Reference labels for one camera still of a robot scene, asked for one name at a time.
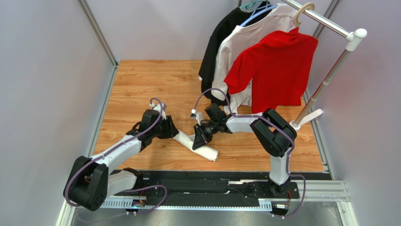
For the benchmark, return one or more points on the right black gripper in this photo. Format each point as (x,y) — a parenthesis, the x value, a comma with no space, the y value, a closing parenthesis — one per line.
(203,132)

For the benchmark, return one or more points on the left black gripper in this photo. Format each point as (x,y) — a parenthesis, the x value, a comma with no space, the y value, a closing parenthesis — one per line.
(171,130)

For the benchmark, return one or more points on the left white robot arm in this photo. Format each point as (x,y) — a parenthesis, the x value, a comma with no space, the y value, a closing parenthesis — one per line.
(91,179)

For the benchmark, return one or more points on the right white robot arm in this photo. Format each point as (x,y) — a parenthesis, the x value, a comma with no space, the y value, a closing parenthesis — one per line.
(273,132)

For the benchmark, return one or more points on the red t-shirt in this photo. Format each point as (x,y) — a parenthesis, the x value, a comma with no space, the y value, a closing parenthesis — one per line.
(277,68)

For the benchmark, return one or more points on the white flower print t-shirt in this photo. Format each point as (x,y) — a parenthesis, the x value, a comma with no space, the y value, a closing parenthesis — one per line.
(241,38)

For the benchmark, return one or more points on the black t-shirt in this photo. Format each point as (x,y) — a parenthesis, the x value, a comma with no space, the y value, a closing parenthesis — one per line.
(222,31)

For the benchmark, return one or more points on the blue hanger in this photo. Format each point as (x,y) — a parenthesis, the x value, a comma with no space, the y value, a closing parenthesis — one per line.
(258,12)

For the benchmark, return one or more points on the teal hanger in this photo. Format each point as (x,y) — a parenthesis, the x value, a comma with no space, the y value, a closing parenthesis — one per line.
(252,5)

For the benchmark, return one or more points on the wooden hanger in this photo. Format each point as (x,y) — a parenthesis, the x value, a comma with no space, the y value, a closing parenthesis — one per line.
(309,5)

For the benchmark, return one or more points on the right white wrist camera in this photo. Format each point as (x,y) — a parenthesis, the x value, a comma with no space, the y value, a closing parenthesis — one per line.
(198,116)

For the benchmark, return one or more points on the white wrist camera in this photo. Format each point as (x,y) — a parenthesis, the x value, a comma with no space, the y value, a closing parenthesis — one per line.
(198,116)
(160,108)

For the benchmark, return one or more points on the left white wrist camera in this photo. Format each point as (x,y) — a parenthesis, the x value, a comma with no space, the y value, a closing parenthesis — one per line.
(160,108)

